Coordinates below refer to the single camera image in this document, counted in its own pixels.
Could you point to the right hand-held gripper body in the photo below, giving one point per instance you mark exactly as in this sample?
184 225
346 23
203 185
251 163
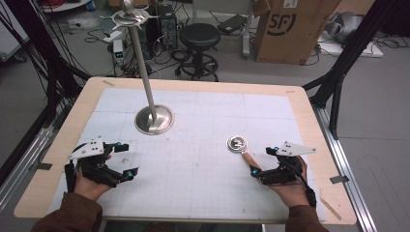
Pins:
286 172

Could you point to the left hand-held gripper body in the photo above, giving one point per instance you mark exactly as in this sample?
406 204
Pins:
92 167

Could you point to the metal utensil stand with hooks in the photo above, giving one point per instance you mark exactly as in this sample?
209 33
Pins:
142 64

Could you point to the person's left hand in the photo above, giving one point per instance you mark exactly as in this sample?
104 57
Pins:
88 189

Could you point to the person's right hand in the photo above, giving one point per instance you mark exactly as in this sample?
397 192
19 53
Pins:
291 194

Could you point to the grey tape piece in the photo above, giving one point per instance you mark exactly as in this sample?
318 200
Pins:
44 166
339 179

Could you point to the white gridded mat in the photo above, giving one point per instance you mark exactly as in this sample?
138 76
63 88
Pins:
193 180

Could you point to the white bench power supply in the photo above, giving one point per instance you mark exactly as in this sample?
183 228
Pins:
118 51

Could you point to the large printed cardboard box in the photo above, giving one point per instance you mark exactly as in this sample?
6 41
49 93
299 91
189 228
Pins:
290 43

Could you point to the white power strip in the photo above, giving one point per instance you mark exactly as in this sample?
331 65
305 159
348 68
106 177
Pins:
112 37

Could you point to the white stand leg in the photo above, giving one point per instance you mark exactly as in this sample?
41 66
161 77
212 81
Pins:
246 35

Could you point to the black computer tower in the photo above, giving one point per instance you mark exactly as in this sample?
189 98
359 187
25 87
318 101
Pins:
168 29

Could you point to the black flat device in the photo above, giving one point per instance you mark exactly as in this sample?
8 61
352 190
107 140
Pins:
232 24

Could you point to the black round stool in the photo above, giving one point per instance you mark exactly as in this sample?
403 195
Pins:
199 35

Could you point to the silver grey bag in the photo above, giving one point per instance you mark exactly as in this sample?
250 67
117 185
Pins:
345 25

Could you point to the blue tape roll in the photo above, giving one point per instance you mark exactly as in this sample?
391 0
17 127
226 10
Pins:
91 5

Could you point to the round white table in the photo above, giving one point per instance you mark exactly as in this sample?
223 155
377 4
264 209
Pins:
69 5

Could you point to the aluminium table rail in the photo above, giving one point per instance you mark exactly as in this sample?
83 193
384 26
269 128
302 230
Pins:
345 167
22 164

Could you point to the black metal frame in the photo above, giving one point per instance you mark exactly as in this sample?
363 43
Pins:
341 67
48 64

